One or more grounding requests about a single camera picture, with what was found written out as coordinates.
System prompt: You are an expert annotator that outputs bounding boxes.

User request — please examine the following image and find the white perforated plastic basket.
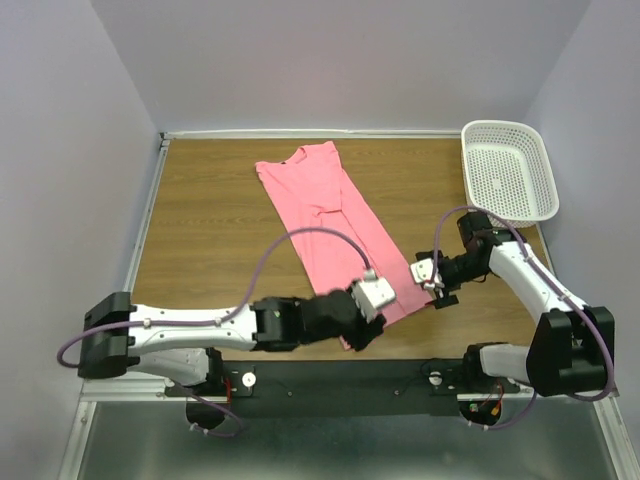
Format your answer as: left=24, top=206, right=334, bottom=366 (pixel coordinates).
left=461, top=120, right=560, bottom=228

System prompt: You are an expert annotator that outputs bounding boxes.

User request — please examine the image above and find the pink t shirt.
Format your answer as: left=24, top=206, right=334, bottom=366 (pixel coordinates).
left=255, top=141, right=431, bottom=326

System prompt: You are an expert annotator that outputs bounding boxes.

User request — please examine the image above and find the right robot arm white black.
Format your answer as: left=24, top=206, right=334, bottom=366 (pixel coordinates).
left=416, top=206, right=615, bottom=402

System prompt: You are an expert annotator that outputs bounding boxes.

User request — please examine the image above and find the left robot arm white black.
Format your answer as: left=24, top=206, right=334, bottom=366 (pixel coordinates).
left=77, top=285, right=396, bottom=395

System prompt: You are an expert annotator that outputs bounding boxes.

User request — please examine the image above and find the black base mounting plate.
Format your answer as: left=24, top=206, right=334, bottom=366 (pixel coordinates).
left=165, top=359, right=519, bottom=419

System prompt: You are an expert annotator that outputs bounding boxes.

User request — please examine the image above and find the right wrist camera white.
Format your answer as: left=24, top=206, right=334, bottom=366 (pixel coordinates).
left=409, top=251, right=444, bottom=291

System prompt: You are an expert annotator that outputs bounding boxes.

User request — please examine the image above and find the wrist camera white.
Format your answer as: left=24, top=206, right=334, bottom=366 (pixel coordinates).
left=409, top=251, right=444, bottom=291
left=350, top=269, right=396, bottom=323

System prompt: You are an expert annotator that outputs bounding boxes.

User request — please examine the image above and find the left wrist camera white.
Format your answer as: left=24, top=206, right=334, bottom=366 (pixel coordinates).
left=350, top=269, right=396, bottom=323

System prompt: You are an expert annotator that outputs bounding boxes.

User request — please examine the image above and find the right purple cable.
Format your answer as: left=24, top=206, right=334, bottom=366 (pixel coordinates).
left=430, top=204, right=617, bottom=431

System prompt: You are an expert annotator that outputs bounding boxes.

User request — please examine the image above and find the aluminium front rail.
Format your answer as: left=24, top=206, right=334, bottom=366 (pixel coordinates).
left=79, top=355, right=621, bottom=402

